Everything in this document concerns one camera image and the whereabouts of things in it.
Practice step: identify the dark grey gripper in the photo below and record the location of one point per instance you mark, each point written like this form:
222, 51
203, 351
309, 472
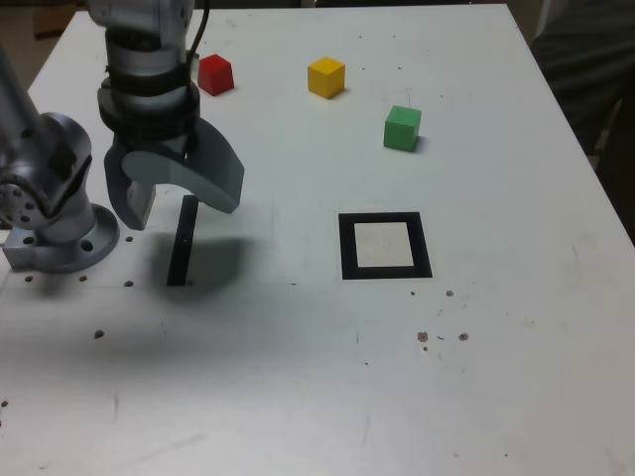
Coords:
159, 145

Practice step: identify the red cube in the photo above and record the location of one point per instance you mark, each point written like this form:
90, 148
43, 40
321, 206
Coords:
215, 77

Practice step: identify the yellow cube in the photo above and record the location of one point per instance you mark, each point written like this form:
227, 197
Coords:
325, 79

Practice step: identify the green cube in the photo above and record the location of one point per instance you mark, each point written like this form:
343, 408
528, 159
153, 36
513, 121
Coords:
401, 130

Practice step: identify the black tape square outline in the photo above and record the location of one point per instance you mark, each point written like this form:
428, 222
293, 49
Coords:
347, 248

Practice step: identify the black tape strip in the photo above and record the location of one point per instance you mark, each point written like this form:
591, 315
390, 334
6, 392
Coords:
181, 243

